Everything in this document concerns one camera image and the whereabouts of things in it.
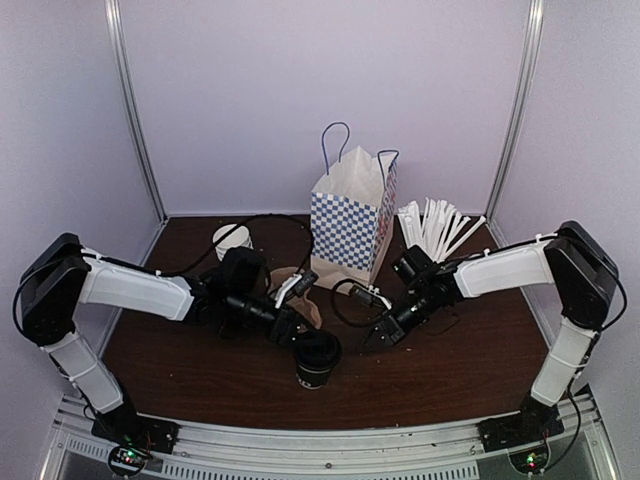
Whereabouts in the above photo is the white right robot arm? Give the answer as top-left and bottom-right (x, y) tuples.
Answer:
(364, 221), (628, 442)

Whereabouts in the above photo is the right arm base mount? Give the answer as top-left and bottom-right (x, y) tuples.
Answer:
(477, 396), (564, 452)

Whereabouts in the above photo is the black and white paper cup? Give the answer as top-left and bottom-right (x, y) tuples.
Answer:
(296, 363), (333, 390)

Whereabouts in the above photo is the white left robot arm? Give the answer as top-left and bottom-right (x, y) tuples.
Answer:
(12, 233), (312, 444)

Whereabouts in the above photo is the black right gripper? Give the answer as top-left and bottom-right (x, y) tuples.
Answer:
(356, 285), (437, 355)

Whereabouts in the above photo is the left aluminium corner post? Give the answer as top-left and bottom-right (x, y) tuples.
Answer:
(104, 0), (168, 224)

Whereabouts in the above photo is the right aluminium corner post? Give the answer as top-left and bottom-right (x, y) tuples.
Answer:
(485, 0), (545, 224)

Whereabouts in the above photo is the brown cardboard cup carrier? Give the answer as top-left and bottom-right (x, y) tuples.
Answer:
(268, 267), (323, 329)

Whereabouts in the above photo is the aluminium front rail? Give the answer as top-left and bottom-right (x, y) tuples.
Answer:
(37, 392), (621, 480)

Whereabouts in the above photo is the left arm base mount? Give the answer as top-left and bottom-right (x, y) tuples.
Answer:
(91, 402), (179, 454)

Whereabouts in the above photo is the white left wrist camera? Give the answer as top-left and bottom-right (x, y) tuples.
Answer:
(275, 270), (318, 309)

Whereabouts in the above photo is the aluminium corner post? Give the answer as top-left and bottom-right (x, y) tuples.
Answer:
(104, 0), (168, 224)
(485, 0), (545, 224)

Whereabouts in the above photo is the blue checkered paper bag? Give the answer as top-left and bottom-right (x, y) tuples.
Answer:
(310, 121), (400, 290)

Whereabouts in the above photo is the stack of paper cups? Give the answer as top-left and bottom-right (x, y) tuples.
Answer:
(212, 223), (253, 261)

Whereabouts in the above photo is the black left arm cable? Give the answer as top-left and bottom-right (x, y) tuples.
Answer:
(184, 213), (316, 281)

